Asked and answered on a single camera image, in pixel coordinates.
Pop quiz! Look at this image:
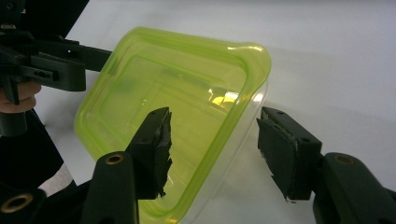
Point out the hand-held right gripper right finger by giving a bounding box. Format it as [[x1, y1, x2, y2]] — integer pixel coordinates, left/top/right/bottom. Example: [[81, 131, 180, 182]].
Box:
[[256, 105, 396, 224]]

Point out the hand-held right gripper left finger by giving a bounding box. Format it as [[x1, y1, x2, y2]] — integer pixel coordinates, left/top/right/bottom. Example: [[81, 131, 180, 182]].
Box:
[[79, 106, 174, 224]]

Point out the clear container with green lid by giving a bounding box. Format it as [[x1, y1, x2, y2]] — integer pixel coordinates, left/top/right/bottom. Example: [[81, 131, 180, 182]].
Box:
[[74, 26, 273, 224]]

